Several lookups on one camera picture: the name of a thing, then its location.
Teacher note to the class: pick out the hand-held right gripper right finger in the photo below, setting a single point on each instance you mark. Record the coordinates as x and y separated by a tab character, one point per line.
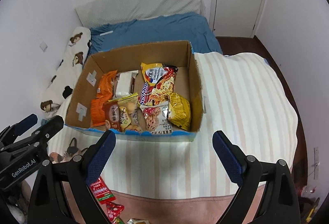
228	159

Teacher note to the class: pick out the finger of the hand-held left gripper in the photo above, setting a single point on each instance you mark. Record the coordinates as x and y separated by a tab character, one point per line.
52	126
27	121

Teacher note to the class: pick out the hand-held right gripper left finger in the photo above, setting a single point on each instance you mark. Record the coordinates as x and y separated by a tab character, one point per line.
100	157

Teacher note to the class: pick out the small brown snack packet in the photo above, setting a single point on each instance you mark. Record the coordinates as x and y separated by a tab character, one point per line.
113	116

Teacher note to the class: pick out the wide orange snack packet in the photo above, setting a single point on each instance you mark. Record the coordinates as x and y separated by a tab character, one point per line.
97	113

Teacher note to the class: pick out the yellow clear biscuit packet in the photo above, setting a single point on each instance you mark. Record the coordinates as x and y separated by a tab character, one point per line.
127	110

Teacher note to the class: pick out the tall orange snack packet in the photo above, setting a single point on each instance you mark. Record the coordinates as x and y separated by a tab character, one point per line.
105	85

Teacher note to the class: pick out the white cookie packet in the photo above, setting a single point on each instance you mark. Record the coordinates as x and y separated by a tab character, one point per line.
154	117

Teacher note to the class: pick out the yellow foil snack packet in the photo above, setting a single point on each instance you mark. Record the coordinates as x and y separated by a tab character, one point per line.
180	110

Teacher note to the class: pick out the plain white snack packet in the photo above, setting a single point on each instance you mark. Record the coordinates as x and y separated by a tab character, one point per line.
124	84

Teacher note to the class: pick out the cardboard box blue print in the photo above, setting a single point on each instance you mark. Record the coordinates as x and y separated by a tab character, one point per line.
115	58

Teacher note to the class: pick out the instant noodle packet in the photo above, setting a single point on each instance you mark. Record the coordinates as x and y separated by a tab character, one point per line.
159	85

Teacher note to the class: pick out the fuzzy beige plush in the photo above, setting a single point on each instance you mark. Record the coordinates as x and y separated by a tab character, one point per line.
23	195

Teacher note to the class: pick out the long red snack packet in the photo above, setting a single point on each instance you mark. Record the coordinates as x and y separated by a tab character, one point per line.
102	191

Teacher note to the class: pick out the striped pink cat-print blanket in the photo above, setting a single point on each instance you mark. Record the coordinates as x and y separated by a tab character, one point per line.
244	110

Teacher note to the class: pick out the small red snack packet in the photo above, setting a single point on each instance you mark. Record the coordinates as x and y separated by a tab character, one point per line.
114	211

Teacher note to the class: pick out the white bear-print pillow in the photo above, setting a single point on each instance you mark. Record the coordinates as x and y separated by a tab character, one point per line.
72	64

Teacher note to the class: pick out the colourful green candy packet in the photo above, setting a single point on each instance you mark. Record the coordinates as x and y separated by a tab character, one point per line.
117	221

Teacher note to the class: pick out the brown bag with clutter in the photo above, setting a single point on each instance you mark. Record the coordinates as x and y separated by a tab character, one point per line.
309	203

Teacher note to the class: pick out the white cloth tag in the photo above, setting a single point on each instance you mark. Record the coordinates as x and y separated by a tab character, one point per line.
106	33

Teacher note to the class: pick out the blue bed sheet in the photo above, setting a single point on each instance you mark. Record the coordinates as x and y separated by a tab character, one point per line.
159	30

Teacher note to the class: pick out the grey quilted pillow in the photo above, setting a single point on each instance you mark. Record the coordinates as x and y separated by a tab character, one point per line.
144	0

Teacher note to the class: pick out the white wall socket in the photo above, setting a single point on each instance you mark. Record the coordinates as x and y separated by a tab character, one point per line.
43	46

